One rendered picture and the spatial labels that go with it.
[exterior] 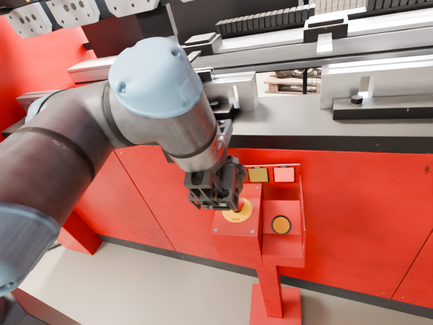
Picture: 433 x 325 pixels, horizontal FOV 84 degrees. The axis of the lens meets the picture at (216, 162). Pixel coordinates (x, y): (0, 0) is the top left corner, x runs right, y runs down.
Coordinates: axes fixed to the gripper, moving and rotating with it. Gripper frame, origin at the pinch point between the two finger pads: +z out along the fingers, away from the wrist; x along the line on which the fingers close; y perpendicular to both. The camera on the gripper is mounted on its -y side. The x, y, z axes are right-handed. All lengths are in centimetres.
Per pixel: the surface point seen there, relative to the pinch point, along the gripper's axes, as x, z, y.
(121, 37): -71, 15, -93
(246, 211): 2.0, 7.3, 2.2
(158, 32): -21.3, -12.4, -41.8
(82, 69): -82, 12, -67
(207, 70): -9.6, -2.0, -36.2
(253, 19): 1, 7, -72
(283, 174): 10.4, 7.3, -7.1
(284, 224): 10.3, 12.5, 3.6
